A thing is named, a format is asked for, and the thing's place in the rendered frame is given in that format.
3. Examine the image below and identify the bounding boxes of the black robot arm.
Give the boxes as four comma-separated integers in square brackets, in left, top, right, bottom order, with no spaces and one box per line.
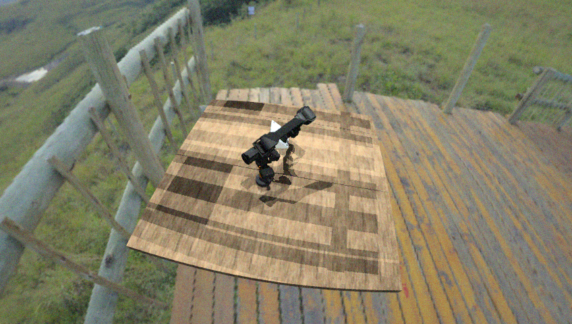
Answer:
[241,106,316,165]

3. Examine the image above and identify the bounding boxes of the black round pedestal with silver shaft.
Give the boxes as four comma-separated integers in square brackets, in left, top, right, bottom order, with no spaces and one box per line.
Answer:
[255,174,271,187]

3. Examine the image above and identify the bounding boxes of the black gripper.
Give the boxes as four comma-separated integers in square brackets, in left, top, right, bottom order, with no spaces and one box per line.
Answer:
[254,155,275,180]

